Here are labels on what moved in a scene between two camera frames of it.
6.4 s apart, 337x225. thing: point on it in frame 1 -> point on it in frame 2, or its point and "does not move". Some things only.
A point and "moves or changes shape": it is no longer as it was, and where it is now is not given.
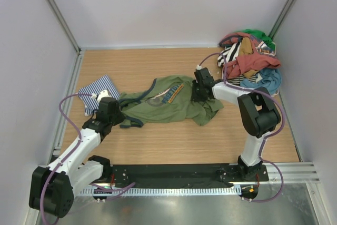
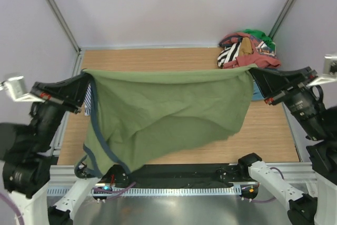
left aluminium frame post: (57, 11) does not move
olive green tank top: (164, 99) moves or changes shape
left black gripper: (120, 117) -> (66, 93)
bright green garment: (270, 43) does not move
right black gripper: (194, 96) -> (273, 81)
